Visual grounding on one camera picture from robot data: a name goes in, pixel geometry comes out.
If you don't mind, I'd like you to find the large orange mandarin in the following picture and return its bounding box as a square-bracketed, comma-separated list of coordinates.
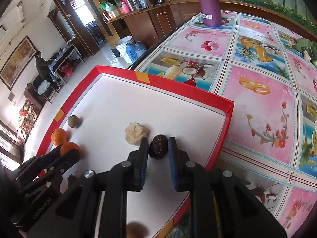
[60, 141, 81, 156]

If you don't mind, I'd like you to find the dark red date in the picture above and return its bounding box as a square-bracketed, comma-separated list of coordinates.
[148, 134, 168, 160]

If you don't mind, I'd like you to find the small orange mandarin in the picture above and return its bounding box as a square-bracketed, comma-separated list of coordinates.
[51, 128, 68, 147]

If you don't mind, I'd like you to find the round beige cake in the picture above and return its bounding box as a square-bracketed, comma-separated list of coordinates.
[125, 123, 149, 146]

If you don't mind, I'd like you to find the brown kiwi front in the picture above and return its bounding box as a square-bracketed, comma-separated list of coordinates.
[67, 115, 82, 128]

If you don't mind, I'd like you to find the brown kiwi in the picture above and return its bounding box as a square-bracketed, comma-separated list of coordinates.
[126, 222, 149, 238]
[67, 115, 82, 128]

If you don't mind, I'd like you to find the red tray white inside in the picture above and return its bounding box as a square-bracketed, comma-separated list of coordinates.
[36, 65, 235, 238]

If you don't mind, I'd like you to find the brown kiwi back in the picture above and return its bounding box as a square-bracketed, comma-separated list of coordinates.
[126, 222, 149, 238]

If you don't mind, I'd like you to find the colourful fruit print tablecloth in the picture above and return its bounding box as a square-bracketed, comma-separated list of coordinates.
[134, 10, 316, 237]

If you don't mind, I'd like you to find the person in dark clothes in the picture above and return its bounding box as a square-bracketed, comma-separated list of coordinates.
[35, 51, 54, 83]

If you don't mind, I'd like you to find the table with blue cloth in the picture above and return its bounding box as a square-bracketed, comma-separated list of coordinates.
[49, 45, 84, 85]

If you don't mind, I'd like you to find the light blue thermos jug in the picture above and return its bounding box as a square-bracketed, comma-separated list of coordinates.
[134, 41, 147, 60]

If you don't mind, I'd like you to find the white plastic bucket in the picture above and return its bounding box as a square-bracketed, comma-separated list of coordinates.
[115, 36, 135, 63]

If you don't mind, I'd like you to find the wooden sideboard cabinet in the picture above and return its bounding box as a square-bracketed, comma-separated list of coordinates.
[108, 1, 201, 48]

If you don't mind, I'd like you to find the pink bottle on sideboard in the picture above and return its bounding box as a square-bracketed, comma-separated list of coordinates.
[120, 0, 131, 14]

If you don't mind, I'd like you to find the green bag on sideboard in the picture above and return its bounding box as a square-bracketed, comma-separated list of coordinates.
[99, 1, 118, 12]

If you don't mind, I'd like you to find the beige cake piece by cauliflower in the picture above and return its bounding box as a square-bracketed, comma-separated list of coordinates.
[303, 50, 311, 62]

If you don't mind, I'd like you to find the purple thermos bottle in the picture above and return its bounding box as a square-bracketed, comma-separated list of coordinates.
[199, 0, 222, 27]

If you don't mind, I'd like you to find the green leafy cauliflower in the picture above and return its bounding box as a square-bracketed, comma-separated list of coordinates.
[292, 38, 317, 67]

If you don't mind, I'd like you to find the framed wall painting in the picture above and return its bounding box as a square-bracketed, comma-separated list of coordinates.
[1, 36, 37, 91]

